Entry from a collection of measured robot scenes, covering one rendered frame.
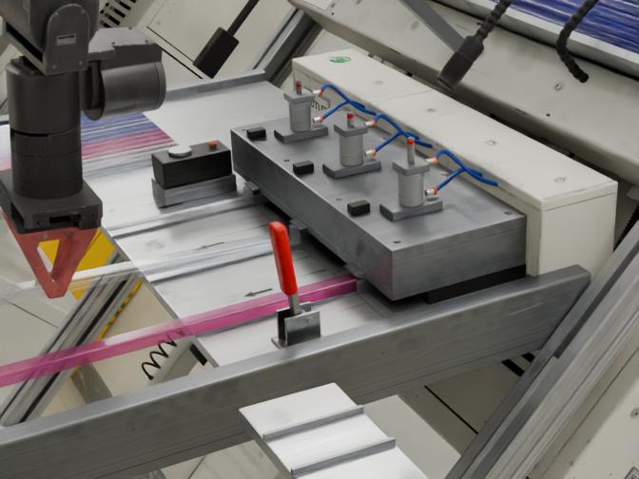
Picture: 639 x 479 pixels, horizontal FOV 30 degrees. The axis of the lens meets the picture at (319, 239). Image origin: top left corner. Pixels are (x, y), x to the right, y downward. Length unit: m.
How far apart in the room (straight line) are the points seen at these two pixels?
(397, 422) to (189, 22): 1.34
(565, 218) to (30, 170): 0.45
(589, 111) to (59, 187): 0.48
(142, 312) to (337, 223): 3.40
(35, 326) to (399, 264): 1.59
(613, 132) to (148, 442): 0.49
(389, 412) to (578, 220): 2.27
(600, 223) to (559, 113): 0.13
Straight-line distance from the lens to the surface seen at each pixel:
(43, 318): 2.49
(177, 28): 2.38
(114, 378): 4.37
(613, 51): 1.09
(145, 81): 1.00
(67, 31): 0.93
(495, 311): 1.00
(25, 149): 0.98
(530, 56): 1.21
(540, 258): 1.04
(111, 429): 0.88
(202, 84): 1.56
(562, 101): 1.14
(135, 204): 1.24
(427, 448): 3.14
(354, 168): 1.11
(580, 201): 1.04
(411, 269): 0.99
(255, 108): 1.49
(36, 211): 0.97
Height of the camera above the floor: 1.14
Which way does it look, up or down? 2 degrees down
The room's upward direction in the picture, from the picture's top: 36 degrees clockwise
